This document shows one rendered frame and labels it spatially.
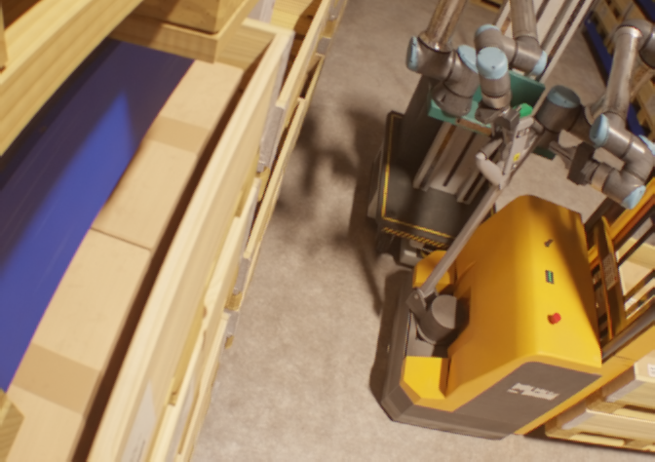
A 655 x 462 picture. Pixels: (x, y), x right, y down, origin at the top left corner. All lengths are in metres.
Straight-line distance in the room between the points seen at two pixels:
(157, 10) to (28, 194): 0.13
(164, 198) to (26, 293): 0.32
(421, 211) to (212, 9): 2.58
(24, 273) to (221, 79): 0.53
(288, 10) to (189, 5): 1.66
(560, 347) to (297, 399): 1.18
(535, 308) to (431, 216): 1.04
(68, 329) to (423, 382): 1.89
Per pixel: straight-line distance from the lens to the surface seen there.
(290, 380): 2.50
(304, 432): 2.42
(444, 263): 2.24
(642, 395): 2.42
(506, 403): 2.30
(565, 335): 2.03
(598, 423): 2.64
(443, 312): 2.38
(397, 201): 2.83
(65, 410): 0.51
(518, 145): 1.84
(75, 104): 0.32
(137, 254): 0.57
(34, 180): 0.30
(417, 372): 2.31
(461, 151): 2.82
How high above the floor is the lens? 2.27
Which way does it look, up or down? 47 degrees down
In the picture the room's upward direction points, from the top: 22 degrees clockwise
